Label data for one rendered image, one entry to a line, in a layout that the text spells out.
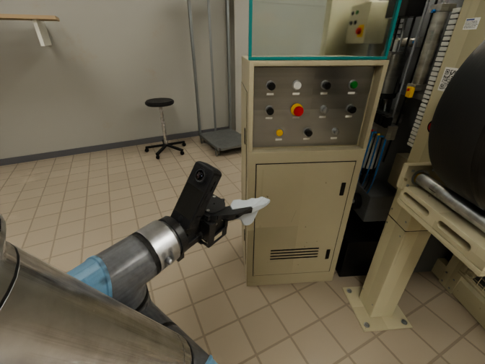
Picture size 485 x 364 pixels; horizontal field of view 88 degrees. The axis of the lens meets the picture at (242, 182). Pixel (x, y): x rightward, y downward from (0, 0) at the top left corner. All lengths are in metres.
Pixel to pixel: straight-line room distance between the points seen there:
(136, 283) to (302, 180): 0.98
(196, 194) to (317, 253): 1.22
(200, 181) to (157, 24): 3.55
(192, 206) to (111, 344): 0.24
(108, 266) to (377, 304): 1.44
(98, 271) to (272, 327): 1.26
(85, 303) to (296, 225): 1.25
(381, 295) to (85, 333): 1.47
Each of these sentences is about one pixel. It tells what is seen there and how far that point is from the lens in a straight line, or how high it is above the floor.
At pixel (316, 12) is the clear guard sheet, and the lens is 1.12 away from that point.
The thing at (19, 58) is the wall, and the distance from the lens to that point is 3.92.
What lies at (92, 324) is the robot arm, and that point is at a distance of 0.22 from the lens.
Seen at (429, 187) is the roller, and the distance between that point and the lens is 1.05.
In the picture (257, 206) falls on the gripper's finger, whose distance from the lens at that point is 0.49.
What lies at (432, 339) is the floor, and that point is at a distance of 1.80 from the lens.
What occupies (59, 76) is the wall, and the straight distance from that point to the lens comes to 3.88.
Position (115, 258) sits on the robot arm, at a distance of 0.39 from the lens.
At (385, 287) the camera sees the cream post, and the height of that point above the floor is 0.25.
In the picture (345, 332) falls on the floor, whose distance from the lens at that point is 1.63.
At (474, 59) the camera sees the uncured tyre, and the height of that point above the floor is 1.30.
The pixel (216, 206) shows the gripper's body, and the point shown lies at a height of 1.07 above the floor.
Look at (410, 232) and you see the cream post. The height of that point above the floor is 0.61.
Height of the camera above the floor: 1.33
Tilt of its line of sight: 29 degrees down
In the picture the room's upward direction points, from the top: straight up
